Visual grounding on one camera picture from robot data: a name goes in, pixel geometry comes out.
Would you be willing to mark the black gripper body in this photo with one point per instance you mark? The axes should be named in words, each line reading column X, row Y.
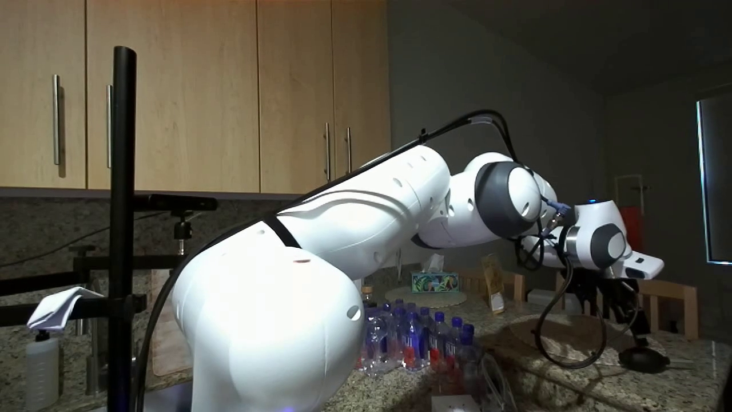
column 603, row 297

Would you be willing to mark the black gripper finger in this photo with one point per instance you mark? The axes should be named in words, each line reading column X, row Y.
column 636, row 321

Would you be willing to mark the black oval object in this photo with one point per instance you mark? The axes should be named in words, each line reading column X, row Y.
column 643, row 361

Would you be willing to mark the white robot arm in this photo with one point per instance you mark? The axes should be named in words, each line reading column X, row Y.
column 272, row 312

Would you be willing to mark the wooden slatted chair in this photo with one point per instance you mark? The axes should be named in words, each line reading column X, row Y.
column 658, row 291

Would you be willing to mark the round woven placemat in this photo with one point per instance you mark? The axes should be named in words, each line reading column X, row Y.
column 605, row 380

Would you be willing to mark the red appliance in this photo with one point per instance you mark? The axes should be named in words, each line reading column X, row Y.
column 629, row 196

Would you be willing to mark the patterned tissue box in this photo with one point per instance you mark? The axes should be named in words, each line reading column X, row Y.
column 432, row 279

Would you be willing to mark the left window with blind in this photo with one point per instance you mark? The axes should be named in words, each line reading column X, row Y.
column 714, row 163

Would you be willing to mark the pack of water bottles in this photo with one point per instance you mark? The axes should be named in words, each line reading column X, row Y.
column 399, row 335

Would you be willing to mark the wooden wall cabinets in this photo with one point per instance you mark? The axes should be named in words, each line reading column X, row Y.
column 269, row 97

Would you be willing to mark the black camera stand pole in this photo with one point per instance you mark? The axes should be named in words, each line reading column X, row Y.
column 127, row 370

